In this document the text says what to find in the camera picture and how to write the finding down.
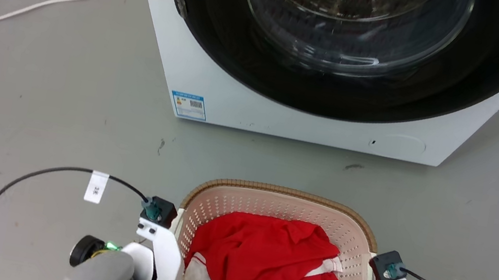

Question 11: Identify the black round washer door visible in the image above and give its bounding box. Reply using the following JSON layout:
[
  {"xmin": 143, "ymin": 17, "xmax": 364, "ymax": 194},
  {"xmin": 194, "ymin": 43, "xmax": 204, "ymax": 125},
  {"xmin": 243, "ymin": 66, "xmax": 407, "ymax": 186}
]
[{"xmin": 147, "ymin": 0, "xmax": 499, "ymax": 147}]

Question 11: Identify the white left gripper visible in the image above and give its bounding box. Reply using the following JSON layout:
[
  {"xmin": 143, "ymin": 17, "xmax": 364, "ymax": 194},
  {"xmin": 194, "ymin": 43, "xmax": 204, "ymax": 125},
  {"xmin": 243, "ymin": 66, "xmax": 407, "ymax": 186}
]
[{"xmin": 116, "ymin": 215, "xmax": 192, "ymax": 280}]

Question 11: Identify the beige perforated laundry basket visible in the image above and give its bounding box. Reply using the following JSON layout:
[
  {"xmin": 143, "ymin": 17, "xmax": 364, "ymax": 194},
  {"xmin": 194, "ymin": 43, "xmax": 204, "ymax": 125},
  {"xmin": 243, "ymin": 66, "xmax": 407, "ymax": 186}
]
[{"xmin": 167, "ymin": 170, "xmax": 387, "ymax": 280}]

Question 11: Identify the blue energy label sticker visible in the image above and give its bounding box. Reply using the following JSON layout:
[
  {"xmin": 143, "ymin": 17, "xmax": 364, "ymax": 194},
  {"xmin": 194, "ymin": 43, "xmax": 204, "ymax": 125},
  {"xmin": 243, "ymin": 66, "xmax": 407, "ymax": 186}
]
[{"xmin": 167, "ymin": 90, "xmax": 211, "ymax": 122}]

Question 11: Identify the white left cable tag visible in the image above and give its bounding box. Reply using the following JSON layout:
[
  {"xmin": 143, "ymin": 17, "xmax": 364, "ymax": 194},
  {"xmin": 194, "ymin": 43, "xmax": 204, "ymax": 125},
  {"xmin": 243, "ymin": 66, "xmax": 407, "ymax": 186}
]
[{"xmin": 82, "ymin": 169, "xmax": 111, "ymax": 206}]

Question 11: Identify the white washing machine body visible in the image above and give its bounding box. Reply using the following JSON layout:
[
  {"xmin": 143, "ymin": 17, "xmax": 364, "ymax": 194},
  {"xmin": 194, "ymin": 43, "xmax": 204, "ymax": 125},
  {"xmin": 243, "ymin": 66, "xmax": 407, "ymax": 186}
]
[{"xmin": 105, "ymin": 0, "xmax": 499, "ymax": 178}]

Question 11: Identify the red and white garment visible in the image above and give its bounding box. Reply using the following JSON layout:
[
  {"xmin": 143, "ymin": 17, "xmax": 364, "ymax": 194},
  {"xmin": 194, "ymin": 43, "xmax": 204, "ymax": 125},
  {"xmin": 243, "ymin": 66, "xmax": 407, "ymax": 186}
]
[{"xmin": 181, "ymin": 203, "xmax": 351, "ymax": 280}]

